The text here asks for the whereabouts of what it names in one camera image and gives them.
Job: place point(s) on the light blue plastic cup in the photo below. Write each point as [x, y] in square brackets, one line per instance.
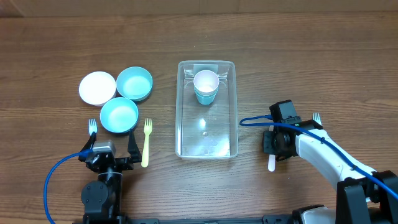
[205, 98]

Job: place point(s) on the clear plastic container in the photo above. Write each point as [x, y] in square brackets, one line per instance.
[206, 129]

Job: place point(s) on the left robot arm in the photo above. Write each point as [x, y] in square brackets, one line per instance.
[102, 198]

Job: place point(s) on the white fork left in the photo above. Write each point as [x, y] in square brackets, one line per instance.
[92, 126]

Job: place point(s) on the white bowl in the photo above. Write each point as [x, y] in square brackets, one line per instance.
[97, 88]

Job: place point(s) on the teal bowl upper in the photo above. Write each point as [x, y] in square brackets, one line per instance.
[134, 83]

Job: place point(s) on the teal bowl lower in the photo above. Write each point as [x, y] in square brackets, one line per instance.
[119, 115]

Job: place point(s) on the yellow plastic fork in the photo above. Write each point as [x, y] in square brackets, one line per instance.
[147, 132]

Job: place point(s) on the white plastic spoon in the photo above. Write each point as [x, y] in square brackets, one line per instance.
[271, 163]

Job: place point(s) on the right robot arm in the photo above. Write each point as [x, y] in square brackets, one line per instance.
[363, 195]

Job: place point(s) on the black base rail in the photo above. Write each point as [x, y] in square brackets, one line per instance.
[266, 219]

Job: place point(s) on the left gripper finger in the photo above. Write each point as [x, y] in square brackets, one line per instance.
[87, 148]
[133, 149]

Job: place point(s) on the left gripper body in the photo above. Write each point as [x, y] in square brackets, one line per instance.
[124, 164]

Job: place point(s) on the teal bowl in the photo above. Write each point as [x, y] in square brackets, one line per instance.
[134, 83]
[119, 115]

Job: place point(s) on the pale green fork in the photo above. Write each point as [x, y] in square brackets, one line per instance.
[316, 117]

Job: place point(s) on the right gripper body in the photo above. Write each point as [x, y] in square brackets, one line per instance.
[272, 145]

